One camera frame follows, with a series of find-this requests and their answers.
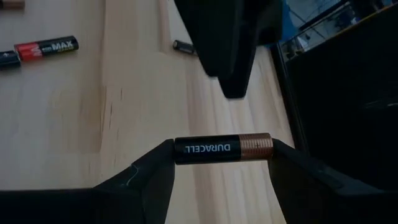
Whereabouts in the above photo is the black red CVS Max battery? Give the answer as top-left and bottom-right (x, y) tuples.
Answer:
(14, 35), (80, 62)

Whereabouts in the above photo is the small black copper battery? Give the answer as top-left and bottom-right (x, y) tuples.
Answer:
(172, 39), (198, 56)

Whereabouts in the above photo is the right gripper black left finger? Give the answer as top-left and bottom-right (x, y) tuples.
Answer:
(0, 138), (177, 224)

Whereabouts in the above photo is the black silver battery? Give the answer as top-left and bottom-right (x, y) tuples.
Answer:
(0, 49), (22, 70)

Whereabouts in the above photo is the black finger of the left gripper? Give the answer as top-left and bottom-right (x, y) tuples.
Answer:
(174, 0), (237, 78)
(219, 0), (271, 99)

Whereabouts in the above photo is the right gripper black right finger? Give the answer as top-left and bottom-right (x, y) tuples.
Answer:
(267, 138), (398, 224)

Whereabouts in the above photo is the black copper Duracell battery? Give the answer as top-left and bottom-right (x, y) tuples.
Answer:
(174, 133), (274, 166)
(0, 0), (25, 10)

